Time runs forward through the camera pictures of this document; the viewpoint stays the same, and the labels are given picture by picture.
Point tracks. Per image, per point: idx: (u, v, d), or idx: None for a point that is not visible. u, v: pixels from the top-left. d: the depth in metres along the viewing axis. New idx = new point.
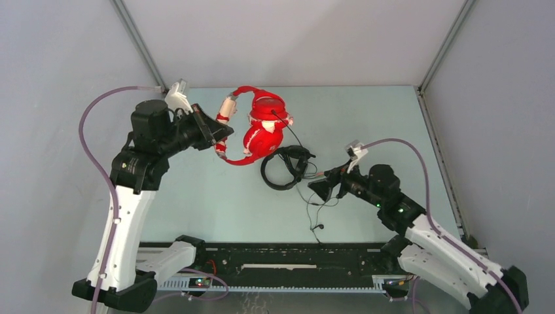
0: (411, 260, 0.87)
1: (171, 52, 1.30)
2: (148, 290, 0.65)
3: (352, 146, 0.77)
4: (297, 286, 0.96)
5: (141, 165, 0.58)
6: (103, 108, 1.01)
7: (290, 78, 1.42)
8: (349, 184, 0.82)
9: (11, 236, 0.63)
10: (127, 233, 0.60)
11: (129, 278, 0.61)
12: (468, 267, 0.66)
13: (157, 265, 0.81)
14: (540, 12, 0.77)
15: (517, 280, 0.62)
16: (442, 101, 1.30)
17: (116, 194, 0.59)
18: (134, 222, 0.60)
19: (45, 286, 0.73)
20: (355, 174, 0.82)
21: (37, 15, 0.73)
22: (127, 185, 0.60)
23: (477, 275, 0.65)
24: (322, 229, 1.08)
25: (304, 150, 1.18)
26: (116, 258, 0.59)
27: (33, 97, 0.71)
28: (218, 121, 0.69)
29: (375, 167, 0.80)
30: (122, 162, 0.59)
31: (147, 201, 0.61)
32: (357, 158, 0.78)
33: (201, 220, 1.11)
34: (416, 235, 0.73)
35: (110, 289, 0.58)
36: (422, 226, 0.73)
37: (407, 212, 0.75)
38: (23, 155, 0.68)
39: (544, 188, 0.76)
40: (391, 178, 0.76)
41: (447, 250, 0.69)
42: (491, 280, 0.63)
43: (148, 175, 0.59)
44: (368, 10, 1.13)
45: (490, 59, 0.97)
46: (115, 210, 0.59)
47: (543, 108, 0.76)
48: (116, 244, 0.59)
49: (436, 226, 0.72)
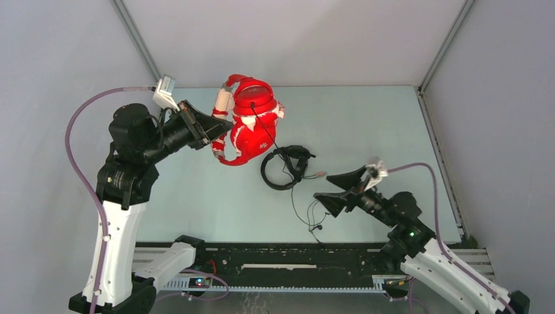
0: (415, 267, 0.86)
1: (172, 53, 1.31)
2: (147, 297, 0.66)
3: (377, 165, 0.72)
4: (297, 286, 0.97)
5: (127, 178, 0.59)
6: (103, 109, 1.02)
7: (290, 78, 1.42)
8: (364, 201, 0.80)
9: (8, 238, 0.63)
10: (118, 247, 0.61)
11: (125, 290, 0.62)
12: (479, 293, 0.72)
13: (156, 269, 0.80)
14: (540, 10, 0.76)
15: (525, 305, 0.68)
16: (442, 100, 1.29)
17: (103, 211, 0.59)
18: (124, 235, 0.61)
19: (44, 286, 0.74)
20: (372, 192, 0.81)
21: (37, 17, 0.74)
22: (115, 199, 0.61)
23: (488, 301, 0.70)
24: (322, 229, 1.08)
25: (304, 150, 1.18)
26: (109, 274, 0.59)
27: (33, 97, 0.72)
28: (215, 117, 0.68)
29: (400, 195, 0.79)
30: (107, 176, 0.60)
31: (137, 214, 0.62)
32: (376, 180, 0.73)
33: (201, 220, 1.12)
34: (427, 258, 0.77)
35: (106, 305, 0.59)
36: (435, 252, 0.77)
37: (417, 237, 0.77)
38: (21, 156, 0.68)
39: (544, 189, 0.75)
40: (414, 209, 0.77)
41: (458, 274, 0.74)
42: (499, 306, 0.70)
43: (135, 187, 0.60)
44: (368, 9, 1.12)
45: (491, 58, 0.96)
46: (105, 227, 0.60)
47: (543, 108, 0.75)
48: (108, 259, 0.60)
49: (448, 251, 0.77)
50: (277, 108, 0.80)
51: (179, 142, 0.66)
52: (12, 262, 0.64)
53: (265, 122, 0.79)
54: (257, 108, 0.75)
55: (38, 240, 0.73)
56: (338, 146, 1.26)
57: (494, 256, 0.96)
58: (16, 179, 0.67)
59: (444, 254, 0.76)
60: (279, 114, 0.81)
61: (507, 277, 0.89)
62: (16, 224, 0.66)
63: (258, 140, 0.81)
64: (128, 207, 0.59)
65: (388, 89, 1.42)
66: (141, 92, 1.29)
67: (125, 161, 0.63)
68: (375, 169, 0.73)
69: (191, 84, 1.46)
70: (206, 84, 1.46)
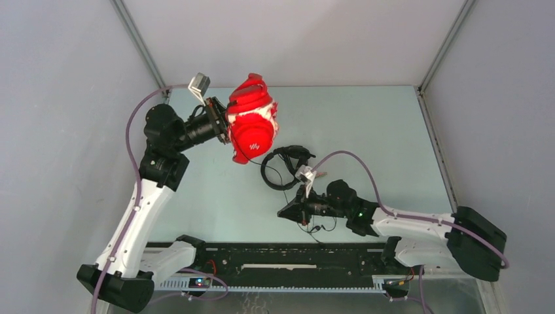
0: (405, 252, 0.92)
1: (172, 52, 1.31)
2: (146, 290, 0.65)
3: (303, 172, 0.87)
4: (297, 286, 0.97)
5: (167, 165, 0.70)
6: (104, 109, 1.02)
7: (290, 78, 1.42)
8: (312, 207, 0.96)
9: (12, 237, 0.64)
10: (143, 220, 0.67)
11: (134, 267, 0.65)
12: (427, 229, 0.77)
13: (156, 265, 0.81)
14: (540, 10, 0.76)
15: (470, 218, 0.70)
16: (442, 100, 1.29)
17: (141, 185, 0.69)
18: (152, 212, 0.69)
19: (46, 285, 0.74)
20: (313, 196, 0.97)
21: (38, 16, 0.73)
22: (150, 180, 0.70)
23: (436, 231, 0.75)
24: (321, 229, 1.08)
25: (304, 150, 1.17)
26: (127, 243, 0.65)
27: (33, 97, 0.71)
28: None
29: (331, 184, 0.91)
30: (150, 160, 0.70)
31: (165, 197, 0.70)
32: (309, 182, 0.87)
33: (201, 220, 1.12)
34: (379, 227, 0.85)
35: (115, 274, 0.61)
36: (381, 216, 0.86)
37: (366, 214, 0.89)
38: (23, 154, 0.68)
39: (544, 188, 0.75)
40: (346, 191, 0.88)
41: (405, 224, 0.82)
42: (447, 229, 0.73)
43: (172, 172, 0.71)
44: (368, 9, 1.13)
45: (491, 57, 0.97)
46: (137, 199, 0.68)
47: (543, 108, 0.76)
48: (131, 229, 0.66)
49: (391, 210, 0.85)
50: (267, 108, 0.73)
51: (204, 136, 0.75)
52: (14, 260, 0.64)
53: (250, 121, 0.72)
54: (237, 106, 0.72)
55: (41, 240, 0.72)
56: (338, 146, 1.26)
57: None
58: (19, 178, 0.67)
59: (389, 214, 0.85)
60: (265, 116, 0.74)
61: (508, 278, 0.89)
62: (19, 223, 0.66)
63: (249, 139, 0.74)
64: (163, 184, 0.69)
65: (388, 89, 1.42)
66: (141, 93, 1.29)
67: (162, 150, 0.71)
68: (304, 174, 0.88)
69: None
70: None
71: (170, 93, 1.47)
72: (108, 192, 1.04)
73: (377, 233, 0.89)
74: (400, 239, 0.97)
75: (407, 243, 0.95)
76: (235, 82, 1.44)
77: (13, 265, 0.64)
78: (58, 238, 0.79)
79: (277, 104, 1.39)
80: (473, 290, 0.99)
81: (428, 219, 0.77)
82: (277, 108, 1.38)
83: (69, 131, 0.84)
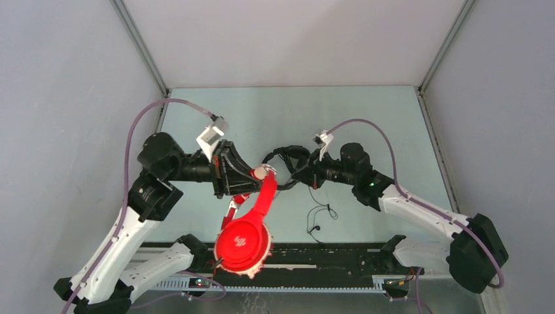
0: (403, 250, 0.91)
1: (172, 53, 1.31)
2: (119, 308, 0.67)
3: (317, 134, 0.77)
4: (297, 286, 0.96)
5: (154, 197, 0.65)
6: (103, 109, 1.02)
7: (290, 79, 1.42)
8: (324, 171, 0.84)
9: (12, 238, 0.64)
10: (120, 250, 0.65)
11: (106, 291, 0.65)
12: (435, 222, 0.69)
13: (141, 277, 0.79)
14: (540, 10, 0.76)
15: (486, 229, 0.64)
16: (442, 100, 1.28)
17: (124, 214, 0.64)
18: (132, 241, 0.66)
19: (46, 286, 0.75)
20: (326, 160, 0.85)
21: (38, 16, 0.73)
22: (136, 209, 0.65)
23: (444, 227, 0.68)
24: (321, 229, 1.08)
25: (304, 150, 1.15)
26: (100, 272, 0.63)
27: (33, 97, 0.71)
28: (246, 174, 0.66)
29: (346, 145, 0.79)
30: (140, 186, 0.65)
31: (148, 227, 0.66)
32: (324, 145, 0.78)
33: (201, 220, 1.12)
34: (387, 202, 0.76)
35: (83, 299, 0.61)
36: (392, 193, 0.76)
37: (377, 186, 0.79)
38: (23, 154, 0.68)
39: (544, 188, 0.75)
40: (360, 154, 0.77)
41: (415, 209, 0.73)
42: (457, 230, 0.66)
43: (158, 205, 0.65)
44: (368, 9, 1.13)
45: (491, 57, 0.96)
46: (118, 228, 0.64)
47: (542, 107, 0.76)
48: (107, 258, 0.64)
49: (405, 191, 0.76)
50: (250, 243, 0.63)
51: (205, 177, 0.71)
52: (14, 261, 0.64)
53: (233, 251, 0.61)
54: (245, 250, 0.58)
55: (41, 241, 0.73)
56: (338, 147, 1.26)
57: None
58: (19, 178, 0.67)
59: (401, 195, 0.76)
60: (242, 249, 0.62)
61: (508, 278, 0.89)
62: (19, 224, 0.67)
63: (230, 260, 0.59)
64: (144, 219, 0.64)
65: (389, 89, 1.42)
66: (141, 93, 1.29)
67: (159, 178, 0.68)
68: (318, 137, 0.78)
69: (191, 84, 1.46)
70: (206, 84, 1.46)
71: (171, 93, 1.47)
72: (108, 192, 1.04)
73: (379, 208, 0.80)
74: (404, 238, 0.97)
75: (408, 243, 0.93)
76: (235, 82, 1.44)
77: (12, 266, 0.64)
78: (57, 238, 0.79)
79: (277, 104, 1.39)
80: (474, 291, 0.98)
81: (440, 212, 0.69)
82: (277, 108, 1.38)
83: (69, 132, 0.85)
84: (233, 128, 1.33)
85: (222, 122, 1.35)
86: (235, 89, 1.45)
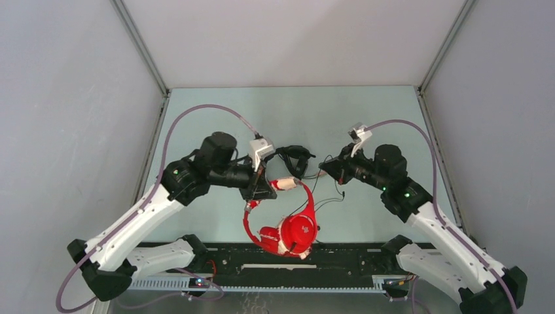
0: (409, 258, 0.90)
1: (172, 53, 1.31)
2: (119, 286, 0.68)
3: (355, 127, 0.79)
4: (297, 286, 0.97)
5: (186, 181, 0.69)
6: (104, 110, 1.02)
7: (290, 79, 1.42)
8: (354, 168, 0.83)
9: (12, 238, 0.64)
10: (141, 224, 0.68)
11: (115, 264, 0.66)
12: (468, 262, 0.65)
13: (144, 261, 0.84)
14: (540, 10, 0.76)
15: (518, 281, 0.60)
16: (442, 100, 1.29)
17: (155, 191, 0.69)
18: (154, 219, 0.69)
19: (45, 286, 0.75)
20: (359, 158, 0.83)
21: (38, 16, 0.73)
22: (167, 187, 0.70)
23: (476, 271, 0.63)
24: (321, 229, 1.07)
25: (304, 150, 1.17)
26: (118, 240, 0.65)
27: (33, 97, 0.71)
28: (269, 184, 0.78)
29: (384, 146, 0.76)
30: (175, 169, 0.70)
31: (172, 209, 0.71)
32: (359, 141, 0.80)
33: (201, 220, 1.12)
34: (419, 222, 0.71)
35: (95, 263, 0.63)
36: (429, 216, 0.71)
37: (413, 197, 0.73)
38: (23, 154, 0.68)
39: (544, 189, 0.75)
40: (397, 157, 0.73)
41: (449, 241, 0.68)
42: (491, 279, 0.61)
43: (186, 190, 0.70)
44: (368, 9, 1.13)
45: (491, 58, 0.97)
46: (145, 201, 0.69)
47: (543, 108, 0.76)
48: (127, 228, 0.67)
49: (442, 217, 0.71)
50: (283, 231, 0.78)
51: (235, 182, 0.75)
52: (14, 261, 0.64)
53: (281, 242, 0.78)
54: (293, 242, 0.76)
55: (41, 241, 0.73)
56: (338, 147, 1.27)
57: (495, 256, 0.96)
58: (19, 178, 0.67)
59: (437, 220, 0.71)
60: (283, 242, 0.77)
61: None
62: (20, 224, 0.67)
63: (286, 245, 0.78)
64: (173, 198, 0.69)
65: (388, 89, 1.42)
66: (141, 93, 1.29)
67: (196, 168, 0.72)
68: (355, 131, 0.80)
69: (191, 84, 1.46)
70: (206, 84, 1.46)
71: (170, 93, 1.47)
72: (108, 192, 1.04)
73: (407, 222, 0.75)
74: (410, 243, 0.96)
75: (415, 250, 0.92)
76: (235, 82, 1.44)
77: (12, 267, 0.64)
78: (58, 238, 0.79)
79: (277, 104, 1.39)
80: None
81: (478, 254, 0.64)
82: (277, 108, 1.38)
83: (69, 131, 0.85)
84: (233, 128, 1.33)
85: (222, 122, 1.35)
86: (235, 89, 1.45)
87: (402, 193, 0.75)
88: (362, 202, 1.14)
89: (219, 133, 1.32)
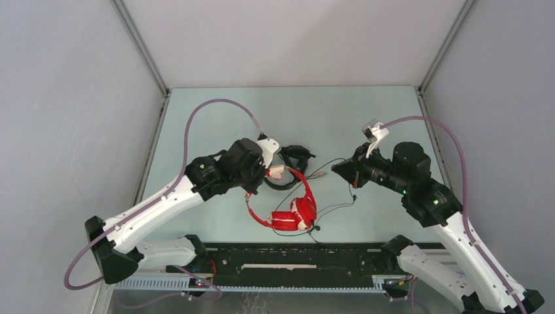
0: (411, 260, 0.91)
1: (171, 52, 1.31)
2: (125, 270, 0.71)
3: (370, 126, 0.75)
4: (297, 286, 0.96)
5: (210, 176, 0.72)
6: (103, 109, 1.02)
7: (290, 78, 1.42)
8: (370, 171, 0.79)
9: (13, 237, 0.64)
10: (160, 211, 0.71)
11: (127, 246, 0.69)
12: (492, 284, 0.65)
13: (150, 251, 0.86)
14: (540, 10, 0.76)
15: (536, 307, 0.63)
16: (442, 100, 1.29)
17: (179, 180, 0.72)
18: (173, 207, 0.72)
19: (45, 286, 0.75)
20: (375, 159, 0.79)
21: (38, 15, 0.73)
22: (192, 178, 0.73)
23: (499, 294, 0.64)
24: (321, 229, 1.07)
25: (304, 150, 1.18)
26: (135, 224, 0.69)
27: (33, 97, 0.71)
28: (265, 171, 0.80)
29: (404, 145, 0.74)
30: (201, 163, 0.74)
31: (191, 201, 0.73)
32: (374, 140, 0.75)
33: (201, 220, 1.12)
34: (447, 235, 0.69)
35: (110, 242, 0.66)
36: (458, 229, 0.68)
37: (442, 205, 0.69)
38: (23, 154, 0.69)
39: (544, 188, 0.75)
40: (419, 156, 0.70)
41: (475, 258, 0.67)
42: (511, 303, 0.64)
43: (209, 184, 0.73)
44: (368, 9, 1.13)
45: (491, 57, 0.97)
46: (169, 190, 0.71)
47: (542, 107, 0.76)
48: (146, 213, 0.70)
49: (470, 231, 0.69)
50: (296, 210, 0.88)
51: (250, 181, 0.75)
52: (14, 261, 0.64)
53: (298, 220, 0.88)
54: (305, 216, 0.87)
55: (40, 240, 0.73)
56: (338, 147, 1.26)
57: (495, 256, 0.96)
58: (19, 177, 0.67)
59: (465, 234, 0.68)
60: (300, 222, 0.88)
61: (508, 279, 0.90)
62: (20, 223, 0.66)
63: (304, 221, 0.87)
64: (196, 191, 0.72)
65: (388, 89, 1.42)
66: (141, 93, 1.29)
67: (220, 167, 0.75)
68: (369, 130, 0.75)
69: (191, 84, 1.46)
70: (206, 84, 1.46)
71: (170, 93, 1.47)
72: (108, 191, 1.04)
73: (428, 226, 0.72)
74: (411, 244, 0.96)
75: (415, 252, 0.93)
76: (236, 82, 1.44)
77: (12, 266, 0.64)
78: (58, 238, 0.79)
79: (277, 104, 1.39)
80: None
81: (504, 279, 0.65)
82: (277, 108, 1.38)
83: (69, 131, 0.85)
84: (233, 127, 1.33)
85: (222, 122, 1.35)
86: (235, 89, 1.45)
87: (428, 197, 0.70)
88: (362, 201, 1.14)
89: (219, 133, 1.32)
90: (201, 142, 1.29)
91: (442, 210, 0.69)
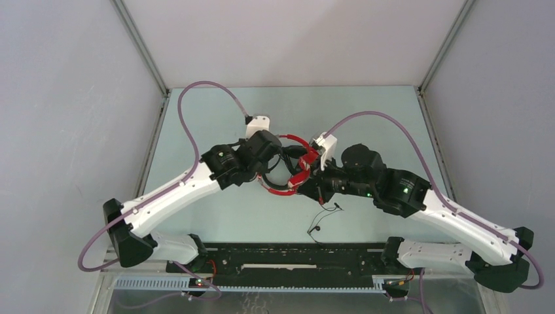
0: (408, 255, 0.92)
1: (171, 52, 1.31)
2: (139, 254, 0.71)
3: (315, 139, 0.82)
4: (297, 286, 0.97)
5: (228, 165, 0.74)
6: (104, 109, 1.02)
7: (290, 78, 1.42)
8: (330, 182, 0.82)
9: (13, 237, 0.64)
10: (177, 197, 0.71)
11: (144, 229, 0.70)
12: (490, 243, 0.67)
13: (163, 241, 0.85)
14: (540, 10, 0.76)
15: (527, 239, 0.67)
16: (442, 99, 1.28)
17: (196, 168, 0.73)
18: (190, 193, 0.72)
19: (46, 286, 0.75)
20: (330, 170, 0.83)
21: (38, 15, 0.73)
22: (209, 165, 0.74)
23: (501, 248, 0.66)
24: (321, 229, 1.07)
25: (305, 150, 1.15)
26: (154, 207, 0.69)
27: (33, 97, 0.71)
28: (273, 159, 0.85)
29: (348, 150, 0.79)
30: (220, 152, 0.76)
31: (209, 188, 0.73)
32: (324, 150, 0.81)
33: (201, 220, 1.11)
34: (431, 216, 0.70)
35: (128, 225, 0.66)
36: (437, 208, 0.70)
37: (412, 191, 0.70)
38: (23, 154, 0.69)
39: (544, 188, 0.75)
40: (367, 156, 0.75)
41: (464, 227, 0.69)
42: (512, 249, 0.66)
43: (228, 173, 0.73)
44: (368, 9, 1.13)
45: (491, 57, 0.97)
46: (186, 176, 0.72)
47: (542, 107, 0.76)
48: (164, 197, 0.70)
49: (449, 203, 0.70)
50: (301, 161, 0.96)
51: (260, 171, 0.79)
52: (14, 261, 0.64)
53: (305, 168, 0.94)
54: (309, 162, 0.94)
55: (41, 239, 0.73)
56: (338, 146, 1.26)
57: None
58: (19, 177, 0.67)
59: (446, 207, 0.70)
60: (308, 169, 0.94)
61: None
62: (20, 223, 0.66)
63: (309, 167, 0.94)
64: (214, 178, 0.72)
65: (388, 89, 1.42)
66: (141, 93, 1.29)
67: (240, 156, 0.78)
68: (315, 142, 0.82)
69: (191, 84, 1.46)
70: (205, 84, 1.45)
71: (170, 93, 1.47)
72: (108, 191, 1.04)
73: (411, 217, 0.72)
74: (402, 241, 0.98)
75: (410, 245, 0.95)
76: (236, 82, 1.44)
77: (12, 265, 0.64)
78: (57, 237, 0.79)
79: (277, 104, 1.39)
80: (474, 291, 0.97)
81: (496, 233, 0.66)
82: (277, 108, 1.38)
83: (69, 131, 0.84)
84: (233, 127, 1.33)
85: (222, 122, 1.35)
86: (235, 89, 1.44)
87: (396, 190, 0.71)
88: (363, 201, 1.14)
89: (219, 133, 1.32)
90: (201, 142, 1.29)
91: (414, 197, 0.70)
